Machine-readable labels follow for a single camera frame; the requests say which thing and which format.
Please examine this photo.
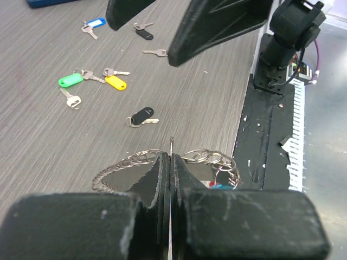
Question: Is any blue key tag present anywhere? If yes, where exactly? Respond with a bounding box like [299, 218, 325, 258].
[86, 18, 106, 28]

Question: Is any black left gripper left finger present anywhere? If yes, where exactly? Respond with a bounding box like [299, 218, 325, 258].
[1, 153, 170, 259]

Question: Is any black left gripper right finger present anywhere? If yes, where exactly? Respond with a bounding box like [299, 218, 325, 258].
[171, 154, 331, 259]

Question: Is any slotted cable duct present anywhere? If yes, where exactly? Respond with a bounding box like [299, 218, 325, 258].
[282, 79, 305, 192]

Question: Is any silver key by blue tag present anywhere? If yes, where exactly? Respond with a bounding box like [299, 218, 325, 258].
[81, 24, 98, 40]

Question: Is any black key tag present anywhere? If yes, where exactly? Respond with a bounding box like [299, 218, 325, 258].
[135, 29, 153, 41]
[131, 107, 154, 126]

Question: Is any loose silver key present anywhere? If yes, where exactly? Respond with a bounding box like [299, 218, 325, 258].
[143, 49, 168, 57]

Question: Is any green key tag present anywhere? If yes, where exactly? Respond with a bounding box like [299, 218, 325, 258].
[58, 73, 83, 88]

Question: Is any dark blue tray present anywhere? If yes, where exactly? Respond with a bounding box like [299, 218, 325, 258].
[26, 0, 76, 9]

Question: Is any yellow key tag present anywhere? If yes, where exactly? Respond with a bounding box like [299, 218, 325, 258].
[105, 75, 127, 90]

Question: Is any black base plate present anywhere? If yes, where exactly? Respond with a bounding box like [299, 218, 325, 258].
[232, 34, 296, 192]

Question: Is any silver key by yellow tag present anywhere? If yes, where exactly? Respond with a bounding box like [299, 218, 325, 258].
[103, 68, 130, 77]

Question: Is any silver key with ring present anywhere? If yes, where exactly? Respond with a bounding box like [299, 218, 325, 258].
[60, 88, 82, 109]

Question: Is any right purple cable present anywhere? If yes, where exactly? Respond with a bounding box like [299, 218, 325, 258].
[307, 40, 323, 86]

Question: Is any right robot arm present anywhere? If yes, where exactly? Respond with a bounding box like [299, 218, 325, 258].
[168, 1, 325, 67]

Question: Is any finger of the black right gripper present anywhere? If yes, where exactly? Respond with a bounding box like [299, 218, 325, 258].
[105, 0, 155, 31]
[168, 0, 273, 67]

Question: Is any metal crescent keyring holder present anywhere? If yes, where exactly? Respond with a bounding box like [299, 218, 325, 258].
[92, 139, 241, 193]

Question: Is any silver key by green tag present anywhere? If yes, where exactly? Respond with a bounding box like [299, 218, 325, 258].
[81, 70, 106, 83]

